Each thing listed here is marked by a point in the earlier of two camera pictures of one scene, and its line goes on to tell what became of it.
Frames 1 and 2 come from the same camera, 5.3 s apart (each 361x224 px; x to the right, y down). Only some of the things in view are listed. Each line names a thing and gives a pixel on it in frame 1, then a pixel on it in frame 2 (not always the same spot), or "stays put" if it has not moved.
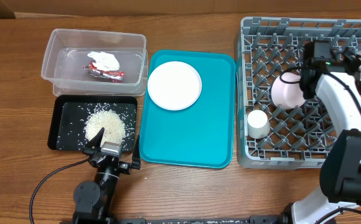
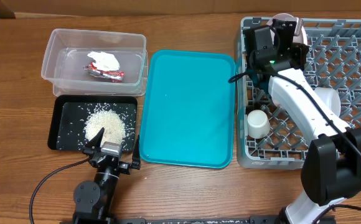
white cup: x=257 y=123 stays put
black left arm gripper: x=96 y=142 stays put
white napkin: x=104 y=61 stays put
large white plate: x=174 y=85 → x=302 y=38
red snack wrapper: x=114 y=76 stays put
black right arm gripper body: x=307 y=87 → x=299 y=50
